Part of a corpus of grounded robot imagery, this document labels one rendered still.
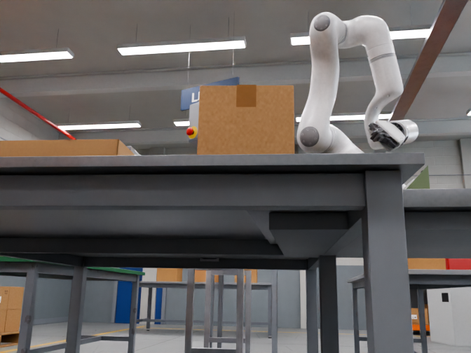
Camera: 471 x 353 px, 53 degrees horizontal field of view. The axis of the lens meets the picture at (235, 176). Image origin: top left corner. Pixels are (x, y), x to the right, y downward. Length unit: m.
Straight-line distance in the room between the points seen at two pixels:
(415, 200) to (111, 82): 6.34
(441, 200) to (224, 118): 0.53
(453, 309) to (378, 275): 6.29
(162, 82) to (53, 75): 1.68
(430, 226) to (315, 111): 0.74
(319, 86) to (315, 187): 0.96
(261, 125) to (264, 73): 5.46
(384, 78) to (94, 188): 1.12
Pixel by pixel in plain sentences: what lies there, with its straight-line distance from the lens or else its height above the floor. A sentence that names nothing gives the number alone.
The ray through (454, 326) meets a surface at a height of 0.26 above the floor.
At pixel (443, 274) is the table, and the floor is 0.75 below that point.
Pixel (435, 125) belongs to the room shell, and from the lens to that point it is 9.12.
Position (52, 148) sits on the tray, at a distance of 0.91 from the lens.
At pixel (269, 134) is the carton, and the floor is 0.99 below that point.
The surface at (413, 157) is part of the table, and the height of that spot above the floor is 0.82.
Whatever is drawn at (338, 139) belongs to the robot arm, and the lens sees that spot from 1.79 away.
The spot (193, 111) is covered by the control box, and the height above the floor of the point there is 1.43.
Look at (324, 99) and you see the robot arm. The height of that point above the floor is 1.28.
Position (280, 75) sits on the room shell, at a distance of 6.59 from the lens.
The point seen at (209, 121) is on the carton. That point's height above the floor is 1.02.
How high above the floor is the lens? 0.60
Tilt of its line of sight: 14 degrees up
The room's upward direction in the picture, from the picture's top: 1 degrees clockwise
